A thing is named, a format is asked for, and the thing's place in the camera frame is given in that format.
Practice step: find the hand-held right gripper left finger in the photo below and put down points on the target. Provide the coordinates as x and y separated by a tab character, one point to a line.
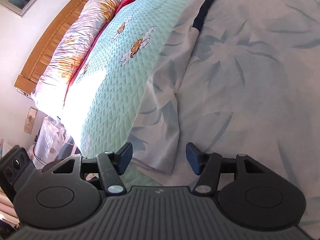
125	158

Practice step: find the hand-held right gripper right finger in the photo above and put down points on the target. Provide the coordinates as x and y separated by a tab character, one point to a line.
193	158

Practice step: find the white blue floral t-shirt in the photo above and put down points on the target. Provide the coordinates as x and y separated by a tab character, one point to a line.
237	92

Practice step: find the clear plastic storage bag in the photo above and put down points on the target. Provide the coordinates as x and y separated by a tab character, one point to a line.
55	140

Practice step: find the green quilted bee bed cover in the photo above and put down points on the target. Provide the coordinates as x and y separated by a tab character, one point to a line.
120	85

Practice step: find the floral pink quilt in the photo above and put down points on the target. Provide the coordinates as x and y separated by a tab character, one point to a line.
75	45

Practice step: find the wooden headboard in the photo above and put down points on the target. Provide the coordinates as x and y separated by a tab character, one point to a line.
50	40

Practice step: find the wall socket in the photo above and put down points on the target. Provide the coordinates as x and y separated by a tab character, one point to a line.
30	121

